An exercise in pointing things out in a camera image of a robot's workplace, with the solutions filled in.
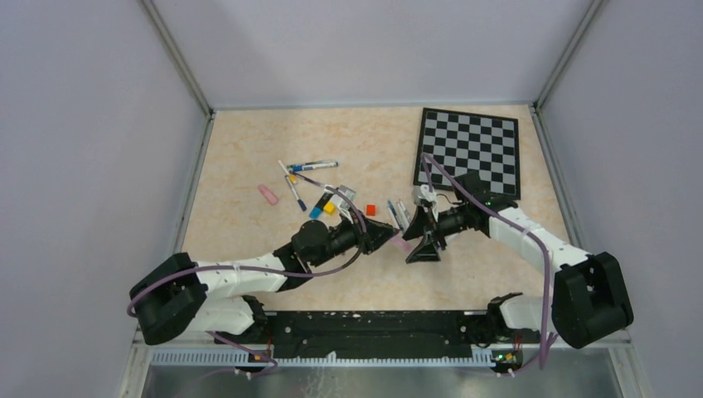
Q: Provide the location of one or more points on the black white checkerboard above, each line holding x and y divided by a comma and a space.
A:
463, 142

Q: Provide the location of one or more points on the white cable duct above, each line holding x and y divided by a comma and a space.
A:
235, 357

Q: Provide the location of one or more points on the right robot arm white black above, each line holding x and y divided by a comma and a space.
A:
585, 297

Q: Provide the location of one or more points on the pink eraser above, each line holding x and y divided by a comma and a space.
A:
268, 195

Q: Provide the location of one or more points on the thin purple pen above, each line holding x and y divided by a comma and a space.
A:
310, 180

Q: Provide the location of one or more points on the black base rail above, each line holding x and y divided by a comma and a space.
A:
380, 334

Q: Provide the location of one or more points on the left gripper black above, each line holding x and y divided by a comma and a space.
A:
373, 235

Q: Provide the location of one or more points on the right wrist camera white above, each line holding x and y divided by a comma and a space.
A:
424, 195

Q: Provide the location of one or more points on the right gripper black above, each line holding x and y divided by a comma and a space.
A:
427, 225

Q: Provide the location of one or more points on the yellow block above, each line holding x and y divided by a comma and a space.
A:
329, 208

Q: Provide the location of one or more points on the pink highlighter pen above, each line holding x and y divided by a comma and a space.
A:
401, 244

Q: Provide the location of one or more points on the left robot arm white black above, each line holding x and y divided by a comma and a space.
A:
183, 295

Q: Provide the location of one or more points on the blue clear pen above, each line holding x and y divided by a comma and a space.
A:
301, 167

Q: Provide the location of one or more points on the blue teal pen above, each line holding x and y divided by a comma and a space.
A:
394, 216

